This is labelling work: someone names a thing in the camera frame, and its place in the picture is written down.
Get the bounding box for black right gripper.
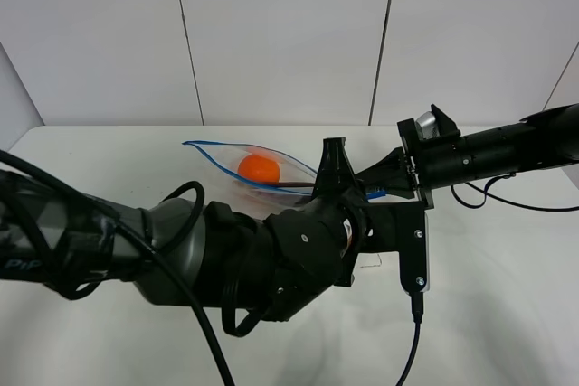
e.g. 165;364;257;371
356;118;457;210

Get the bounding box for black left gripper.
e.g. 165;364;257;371
262;137;368;322

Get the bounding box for clear zip bag blue zipper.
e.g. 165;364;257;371
181;138;388;209

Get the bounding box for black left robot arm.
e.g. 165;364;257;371
1;137;427;337

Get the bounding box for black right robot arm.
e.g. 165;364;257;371
356;104;578;209

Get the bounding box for purple toy eggplant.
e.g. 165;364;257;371
267;182;315;189

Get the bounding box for orange toy fruit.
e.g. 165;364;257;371
237;154;280;183

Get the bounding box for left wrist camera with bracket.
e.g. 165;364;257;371
360;201;429;295

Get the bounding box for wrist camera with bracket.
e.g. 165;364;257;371
414;104;460;141
360;201;429;295

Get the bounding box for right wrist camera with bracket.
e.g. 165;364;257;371
414;104;460;141

